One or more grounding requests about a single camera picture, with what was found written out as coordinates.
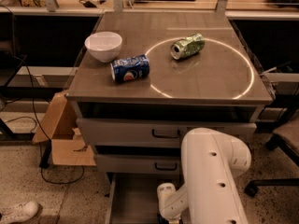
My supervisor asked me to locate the black office chair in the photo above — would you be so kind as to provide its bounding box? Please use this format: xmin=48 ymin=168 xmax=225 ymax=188
xmin=244 ymin=115 xmax=299 ymax=199

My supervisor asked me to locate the grey middle drawer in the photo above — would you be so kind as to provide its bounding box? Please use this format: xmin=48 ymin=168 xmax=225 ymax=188
xmin=95 ymin=154 xmax=180 ymax=175

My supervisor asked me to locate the blue crushed Pepsi can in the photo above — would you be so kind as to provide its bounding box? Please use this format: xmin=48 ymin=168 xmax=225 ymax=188
xmin=110 ymin=54 xmax=150 ymax=83

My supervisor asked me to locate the grey top drawer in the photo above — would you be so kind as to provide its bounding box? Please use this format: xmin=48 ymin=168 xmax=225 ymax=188
xmin=77 ymin=119 xmax=257 ymax=148

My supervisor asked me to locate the white sneaker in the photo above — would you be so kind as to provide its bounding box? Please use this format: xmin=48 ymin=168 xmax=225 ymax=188
xmin=0 ymin=201 xmax=39 ymax=224

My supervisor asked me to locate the white ceramic bowl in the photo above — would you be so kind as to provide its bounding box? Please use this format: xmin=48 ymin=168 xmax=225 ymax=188
xmin=85 ymin=32 xmax=122 ymax=63

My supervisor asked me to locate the black floor cable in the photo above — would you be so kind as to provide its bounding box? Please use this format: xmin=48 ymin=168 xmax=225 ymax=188
xmin=0 ymin=4 xmax=86 ymax=185

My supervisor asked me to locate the brown cardboard box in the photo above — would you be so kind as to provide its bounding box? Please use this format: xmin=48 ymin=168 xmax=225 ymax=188
xmin=32 ymin=91 xmax=95 ymax=166

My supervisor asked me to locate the blue RXBAR snack bar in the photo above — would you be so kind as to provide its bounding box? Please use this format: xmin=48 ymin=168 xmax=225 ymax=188
xmin=157 ymin=215 xmax=164 ymax=224

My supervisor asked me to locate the green crushed soda can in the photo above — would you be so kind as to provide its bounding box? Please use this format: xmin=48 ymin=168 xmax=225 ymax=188
xmin=170 ymin=34 xmax=205 ymax=60

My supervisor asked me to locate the dark side desk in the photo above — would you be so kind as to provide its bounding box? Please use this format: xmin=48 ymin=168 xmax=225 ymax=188
xmin=0 ymin=40 xmax=33 ymax=141

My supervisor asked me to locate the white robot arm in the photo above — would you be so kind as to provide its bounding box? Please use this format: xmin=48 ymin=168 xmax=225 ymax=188
xmin=157 ymin=128 xmax=251 ymax=224

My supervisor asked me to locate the grey drawer cabinet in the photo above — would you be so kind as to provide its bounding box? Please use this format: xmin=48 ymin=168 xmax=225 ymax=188
xmin=65 ymin=10 xmax=274 ymax=224

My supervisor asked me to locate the grey open bottom drawer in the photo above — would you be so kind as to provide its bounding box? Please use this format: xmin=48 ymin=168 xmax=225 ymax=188
xmin=105 ymin=174 xmax=182 ymax=224

